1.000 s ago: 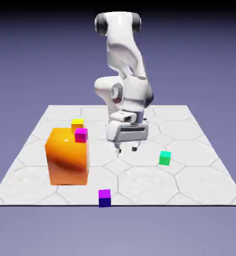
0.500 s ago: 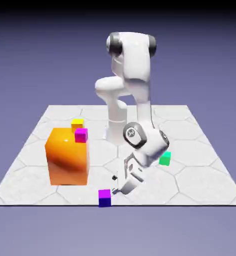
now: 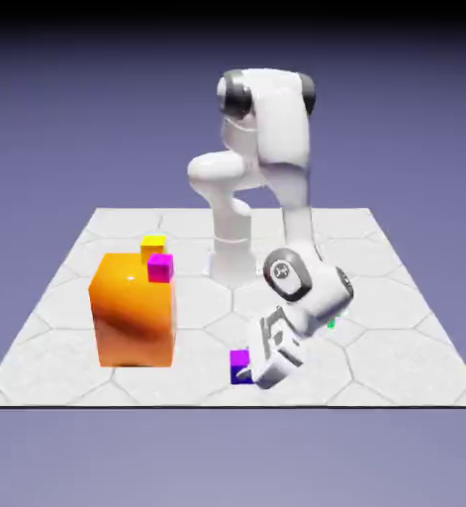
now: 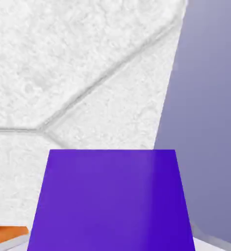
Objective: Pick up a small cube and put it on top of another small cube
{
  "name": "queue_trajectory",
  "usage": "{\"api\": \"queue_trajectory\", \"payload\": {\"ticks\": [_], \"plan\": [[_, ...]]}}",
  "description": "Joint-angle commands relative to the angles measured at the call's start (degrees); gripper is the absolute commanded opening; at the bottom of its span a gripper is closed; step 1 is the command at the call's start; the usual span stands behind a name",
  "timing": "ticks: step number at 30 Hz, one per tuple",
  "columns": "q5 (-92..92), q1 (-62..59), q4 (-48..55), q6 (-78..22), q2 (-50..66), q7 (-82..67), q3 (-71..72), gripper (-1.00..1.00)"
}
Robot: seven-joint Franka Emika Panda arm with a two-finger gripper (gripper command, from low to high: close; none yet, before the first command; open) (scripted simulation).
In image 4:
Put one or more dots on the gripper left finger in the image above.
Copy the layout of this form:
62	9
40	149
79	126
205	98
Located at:
11	246

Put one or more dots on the small purple cube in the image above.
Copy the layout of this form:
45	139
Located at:
111	202

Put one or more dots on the small orange cube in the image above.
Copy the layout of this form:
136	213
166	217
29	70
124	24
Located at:
5	232

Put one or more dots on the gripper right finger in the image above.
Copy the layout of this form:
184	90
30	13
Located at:
215	244

